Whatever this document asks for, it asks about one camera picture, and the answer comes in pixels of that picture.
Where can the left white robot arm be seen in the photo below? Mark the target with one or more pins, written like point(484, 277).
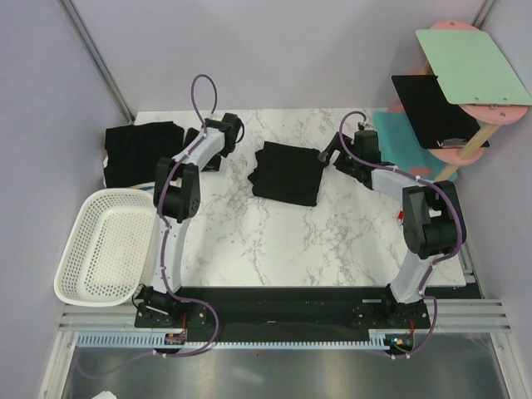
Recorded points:
point(177, 193)

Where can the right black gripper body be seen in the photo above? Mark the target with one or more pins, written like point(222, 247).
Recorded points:
point(344, 166)

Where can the teal mat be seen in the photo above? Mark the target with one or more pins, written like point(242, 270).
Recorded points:
point(399, 145)

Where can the light blue cable duct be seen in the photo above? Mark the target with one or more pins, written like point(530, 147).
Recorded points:
point(164, 340)

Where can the white perforated laundry basket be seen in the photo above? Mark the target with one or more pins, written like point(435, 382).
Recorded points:
point(106, 253)

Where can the black clipboard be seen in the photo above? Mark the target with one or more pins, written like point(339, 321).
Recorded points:
point(436, 122)

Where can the green clipboard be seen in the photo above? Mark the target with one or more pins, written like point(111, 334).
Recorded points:
point(471, 69)

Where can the black t shirt stack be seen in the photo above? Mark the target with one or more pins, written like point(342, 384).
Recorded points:
point(133, 151)

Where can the aluminium frame rail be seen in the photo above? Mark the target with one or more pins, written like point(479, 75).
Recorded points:
point(83, 33)

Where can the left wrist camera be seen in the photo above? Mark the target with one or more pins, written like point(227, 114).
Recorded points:
point(236, 130)

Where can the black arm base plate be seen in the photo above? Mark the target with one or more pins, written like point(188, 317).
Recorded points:
point(334, 306)

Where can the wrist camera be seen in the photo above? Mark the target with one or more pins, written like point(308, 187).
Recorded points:
point(366, 146)
point(236, 130)

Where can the black printed t shirt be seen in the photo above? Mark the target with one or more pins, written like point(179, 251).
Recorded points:
point(287, 174)

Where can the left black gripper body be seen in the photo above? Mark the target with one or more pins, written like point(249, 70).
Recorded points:
point(214, 164)

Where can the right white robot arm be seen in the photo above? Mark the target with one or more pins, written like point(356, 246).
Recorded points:
point(432, 223)

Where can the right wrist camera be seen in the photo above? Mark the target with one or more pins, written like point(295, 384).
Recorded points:
point(366, 146)

